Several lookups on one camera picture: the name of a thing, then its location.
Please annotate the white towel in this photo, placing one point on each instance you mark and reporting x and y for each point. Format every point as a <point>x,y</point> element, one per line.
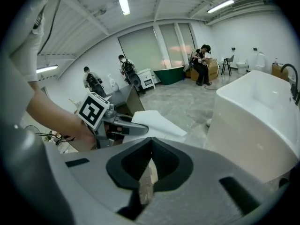
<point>161,123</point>

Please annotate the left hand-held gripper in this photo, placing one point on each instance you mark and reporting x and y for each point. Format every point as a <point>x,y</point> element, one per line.
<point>92,110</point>

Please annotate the grey cabinet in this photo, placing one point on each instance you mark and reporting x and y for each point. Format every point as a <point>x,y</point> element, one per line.
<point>124,97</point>

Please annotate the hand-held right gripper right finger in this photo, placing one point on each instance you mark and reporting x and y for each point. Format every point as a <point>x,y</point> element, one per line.
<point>211,196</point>

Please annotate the green bathtub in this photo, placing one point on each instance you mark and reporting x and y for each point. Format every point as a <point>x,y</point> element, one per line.
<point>170,75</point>

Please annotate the black chair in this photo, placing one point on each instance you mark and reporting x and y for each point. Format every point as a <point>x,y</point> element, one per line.
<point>227,63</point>

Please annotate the white vanity cabinet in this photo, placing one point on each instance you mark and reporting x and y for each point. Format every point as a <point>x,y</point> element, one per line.
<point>146,77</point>

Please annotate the black faucet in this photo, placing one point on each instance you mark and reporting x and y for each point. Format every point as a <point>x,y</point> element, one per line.
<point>294,83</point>

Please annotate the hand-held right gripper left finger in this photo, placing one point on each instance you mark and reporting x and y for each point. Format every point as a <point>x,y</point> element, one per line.
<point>93,172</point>

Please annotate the large cardboard box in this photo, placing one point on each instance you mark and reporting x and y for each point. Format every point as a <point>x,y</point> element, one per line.
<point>212,70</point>

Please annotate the ceiling tube light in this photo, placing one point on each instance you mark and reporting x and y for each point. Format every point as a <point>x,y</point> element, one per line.
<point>220,5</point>
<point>124,6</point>
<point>47,69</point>

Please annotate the white toilet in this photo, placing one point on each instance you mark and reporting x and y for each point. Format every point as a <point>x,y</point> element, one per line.
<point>241,67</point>

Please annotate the person's left forearm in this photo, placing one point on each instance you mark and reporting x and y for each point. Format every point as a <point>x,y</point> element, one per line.
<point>54,116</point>

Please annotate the small cardboard box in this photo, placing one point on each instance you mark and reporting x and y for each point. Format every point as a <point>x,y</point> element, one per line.
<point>277,72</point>

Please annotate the white bottle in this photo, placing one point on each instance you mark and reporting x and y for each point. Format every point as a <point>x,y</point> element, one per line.
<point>113,83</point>

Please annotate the white bathtub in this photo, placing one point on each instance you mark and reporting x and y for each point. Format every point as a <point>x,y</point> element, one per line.
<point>253,125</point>

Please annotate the grey window blind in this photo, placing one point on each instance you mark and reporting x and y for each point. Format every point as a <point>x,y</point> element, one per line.
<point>140,50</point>
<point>170,43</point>
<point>186,36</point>

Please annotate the white wall urinal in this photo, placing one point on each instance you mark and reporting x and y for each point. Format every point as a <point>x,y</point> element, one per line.
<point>260,60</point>

